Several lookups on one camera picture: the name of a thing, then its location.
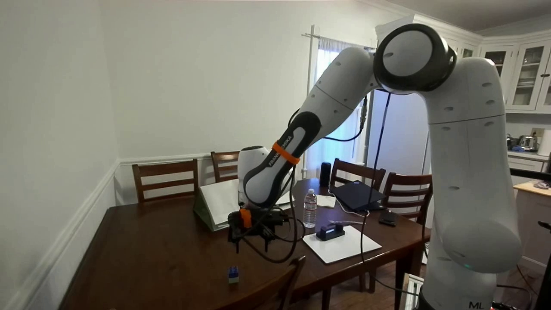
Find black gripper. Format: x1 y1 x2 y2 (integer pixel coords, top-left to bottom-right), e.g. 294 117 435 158
228 208 290 255

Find clear plastic water bottle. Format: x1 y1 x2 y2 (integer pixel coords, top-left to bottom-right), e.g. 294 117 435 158
302 186 321 232

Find green binder with white pages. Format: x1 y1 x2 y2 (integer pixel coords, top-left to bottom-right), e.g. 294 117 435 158
192 179 245 232

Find dark wooden curved-back chair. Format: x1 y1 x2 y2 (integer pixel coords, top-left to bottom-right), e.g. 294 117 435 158
226 253 309 310

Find black stapler-like holder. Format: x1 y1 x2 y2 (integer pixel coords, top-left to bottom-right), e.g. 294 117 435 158
316 220 347 243

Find white paper napkin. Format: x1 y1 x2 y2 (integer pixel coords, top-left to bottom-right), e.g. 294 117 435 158
314 193 340 210

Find dark wooden slat-back chair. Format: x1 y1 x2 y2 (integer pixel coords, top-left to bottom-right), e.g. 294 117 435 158
366 170 435 296
209 148 244 184
132 157 202 207
330 157 388 196

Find black cylindrical speaker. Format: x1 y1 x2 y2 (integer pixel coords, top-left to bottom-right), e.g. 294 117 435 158
319 160 335 189

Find white rectangular board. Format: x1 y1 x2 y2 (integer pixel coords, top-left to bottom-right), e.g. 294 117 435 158
302 224 385 267

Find black bag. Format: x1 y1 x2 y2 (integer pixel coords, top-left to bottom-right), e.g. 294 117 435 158
333 179 386 215

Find small black device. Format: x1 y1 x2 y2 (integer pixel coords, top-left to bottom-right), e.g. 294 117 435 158
376 210 399 229

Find glass door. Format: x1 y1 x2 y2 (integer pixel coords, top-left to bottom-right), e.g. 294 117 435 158
306 33 433 181

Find white island with wooden top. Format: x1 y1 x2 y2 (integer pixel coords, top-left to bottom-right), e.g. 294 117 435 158
512 179 551 272

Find kettle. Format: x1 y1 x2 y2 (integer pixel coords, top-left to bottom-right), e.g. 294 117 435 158
517 133 541 153

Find orange cable strap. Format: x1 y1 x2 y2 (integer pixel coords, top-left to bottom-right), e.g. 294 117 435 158
238 207 256 231
271 139 302 169

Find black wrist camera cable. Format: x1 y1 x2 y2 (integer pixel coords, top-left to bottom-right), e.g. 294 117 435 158
240 91 371 267

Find long black hanging cable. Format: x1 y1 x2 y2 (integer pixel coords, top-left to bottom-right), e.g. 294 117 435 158
357 90 428 301

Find white frame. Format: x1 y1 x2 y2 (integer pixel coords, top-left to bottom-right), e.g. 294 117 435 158
400 270 428 310

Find white kitchen wall cabinets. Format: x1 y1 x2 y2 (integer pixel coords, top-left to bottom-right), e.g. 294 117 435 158
459 29 551 115

